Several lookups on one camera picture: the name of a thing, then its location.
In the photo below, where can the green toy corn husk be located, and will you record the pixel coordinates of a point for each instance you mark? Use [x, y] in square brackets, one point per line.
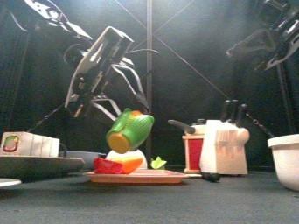
[138, 129]

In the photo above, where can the yellow toy corn cob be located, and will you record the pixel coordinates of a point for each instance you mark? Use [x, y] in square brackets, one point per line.
[119, 143]

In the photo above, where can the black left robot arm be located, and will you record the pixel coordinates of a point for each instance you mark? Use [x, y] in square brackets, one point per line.
[47, 14]

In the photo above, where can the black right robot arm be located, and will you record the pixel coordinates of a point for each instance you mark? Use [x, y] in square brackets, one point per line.
[278, 13]

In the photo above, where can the blue-gray toy bowl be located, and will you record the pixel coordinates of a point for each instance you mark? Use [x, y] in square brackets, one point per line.
[83, 159]

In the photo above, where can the red toy tomato piece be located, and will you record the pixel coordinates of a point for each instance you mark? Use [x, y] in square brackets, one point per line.
[106, 166]

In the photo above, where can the orange toy fruit piece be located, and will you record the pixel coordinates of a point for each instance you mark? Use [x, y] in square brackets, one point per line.
[131, 163]

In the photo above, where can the black toy frying pan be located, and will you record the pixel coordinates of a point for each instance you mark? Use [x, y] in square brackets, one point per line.
[185, 127]

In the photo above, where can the white sushi roll toy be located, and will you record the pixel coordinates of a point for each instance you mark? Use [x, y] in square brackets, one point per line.
[31, 143]

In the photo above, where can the green toy leaf piece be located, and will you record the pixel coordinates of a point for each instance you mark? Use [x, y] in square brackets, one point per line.
[158, 164]

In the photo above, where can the gray square plate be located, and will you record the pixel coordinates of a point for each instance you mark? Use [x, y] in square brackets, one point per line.
[39, 166]

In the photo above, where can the pink cutting board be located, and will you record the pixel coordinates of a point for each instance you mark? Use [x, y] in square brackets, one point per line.
[155, 176]

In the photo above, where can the red wooden toy stove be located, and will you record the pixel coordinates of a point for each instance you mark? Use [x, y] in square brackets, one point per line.
[194, 153]

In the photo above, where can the white toy knife block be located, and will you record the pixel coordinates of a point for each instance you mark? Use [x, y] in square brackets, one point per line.
[226, 148]

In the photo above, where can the white deep bowl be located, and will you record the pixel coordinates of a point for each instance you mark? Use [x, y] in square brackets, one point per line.
[286, 163]

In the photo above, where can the small white round plate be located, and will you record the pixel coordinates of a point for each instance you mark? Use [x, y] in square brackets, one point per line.
[7, 182]

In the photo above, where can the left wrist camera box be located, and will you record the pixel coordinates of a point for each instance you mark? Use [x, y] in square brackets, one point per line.
[117, 40]

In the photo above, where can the vertical metal frame pole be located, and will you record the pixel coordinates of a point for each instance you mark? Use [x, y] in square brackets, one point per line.
[149, 29]

